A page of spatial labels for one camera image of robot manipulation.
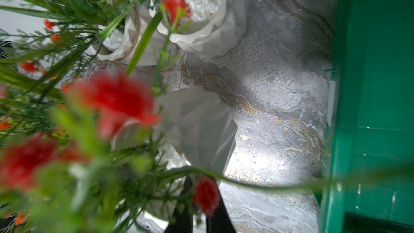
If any red flower potted plant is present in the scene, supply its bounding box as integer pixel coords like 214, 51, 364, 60
96, 0, 248, 59

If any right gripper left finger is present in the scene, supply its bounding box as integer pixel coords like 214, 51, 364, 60
164, 176, 193, 233

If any pink red flower plant pot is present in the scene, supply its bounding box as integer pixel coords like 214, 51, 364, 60
0, 71, 238, 233

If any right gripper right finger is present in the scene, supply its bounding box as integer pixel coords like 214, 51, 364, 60
206, 191, 236, 233

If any orange flower potted plant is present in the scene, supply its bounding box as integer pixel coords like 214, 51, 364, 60
0, 0, 169, 104

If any green plastic storage tray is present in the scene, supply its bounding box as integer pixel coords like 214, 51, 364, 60
318, 0, 414, 233

